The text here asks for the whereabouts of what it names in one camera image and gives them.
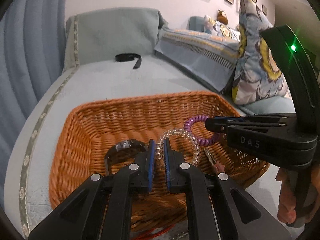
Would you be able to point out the orange wicker basket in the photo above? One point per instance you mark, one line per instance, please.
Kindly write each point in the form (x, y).
(91, 129)

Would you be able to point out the black wrist watch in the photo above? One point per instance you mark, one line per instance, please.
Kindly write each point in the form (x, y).
(129, 144)

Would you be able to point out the small floral pillow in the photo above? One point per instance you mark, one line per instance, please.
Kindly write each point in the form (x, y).
(217, 28)

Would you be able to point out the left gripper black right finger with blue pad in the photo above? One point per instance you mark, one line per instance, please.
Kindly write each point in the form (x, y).
(217, 207)

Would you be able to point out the person's right hand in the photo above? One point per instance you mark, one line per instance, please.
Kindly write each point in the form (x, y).
(287, 200)

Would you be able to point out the large floral pillow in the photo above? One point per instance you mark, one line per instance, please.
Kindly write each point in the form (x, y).
(257, 76)

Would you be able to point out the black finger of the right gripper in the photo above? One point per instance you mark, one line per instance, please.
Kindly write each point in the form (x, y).
(220, 123)

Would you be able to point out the brown hair clip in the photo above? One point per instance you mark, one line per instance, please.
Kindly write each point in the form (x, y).
(217, 166)

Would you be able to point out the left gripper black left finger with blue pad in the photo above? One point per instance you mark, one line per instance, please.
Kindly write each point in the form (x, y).
(101, 207)

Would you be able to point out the teal headboard cushion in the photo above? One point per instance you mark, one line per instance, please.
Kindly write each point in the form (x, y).
(102, 34)

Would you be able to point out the brown owl plush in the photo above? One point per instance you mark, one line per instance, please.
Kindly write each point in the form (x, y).
(222, 17)

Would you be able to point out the folded blue patterned quilt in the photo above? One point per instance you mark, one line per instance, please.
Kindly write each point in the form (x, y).
(209, 59)

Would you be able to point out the teal bed cover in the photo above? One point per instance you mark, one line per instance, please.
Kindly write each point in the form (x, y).
(26, 189)

